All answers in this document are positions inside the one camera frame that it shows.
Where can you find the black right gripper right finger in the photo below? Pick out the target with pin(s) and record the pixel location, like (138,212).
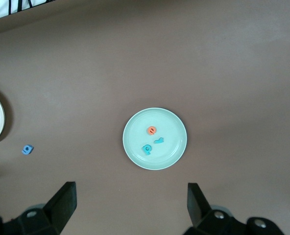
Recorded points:
(200,215)

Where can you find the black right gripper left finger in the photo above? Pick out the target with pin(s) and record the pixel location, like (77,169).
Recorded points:
(59,213)

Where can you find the teal foam letter p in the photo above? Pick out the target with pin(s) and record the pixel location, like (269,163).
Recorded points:
(147,153)

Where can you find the teal foam letter r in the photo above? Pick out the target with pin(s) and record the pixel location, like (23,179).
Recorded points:
(159,141)

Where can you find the orange foam letter e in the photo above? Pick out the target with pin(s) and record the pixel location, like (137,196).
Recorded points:
(149,131)

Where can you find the blue foam letter g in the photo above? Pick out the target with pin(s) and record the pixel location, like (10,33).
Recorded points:
(25,152)

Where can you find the mint green plate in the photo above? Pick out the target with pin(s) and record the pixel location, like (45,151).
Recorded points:
(164,122)

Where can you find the brown table cover sheet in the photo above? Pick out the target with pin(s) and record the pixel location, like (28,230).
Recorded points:
(159,61)

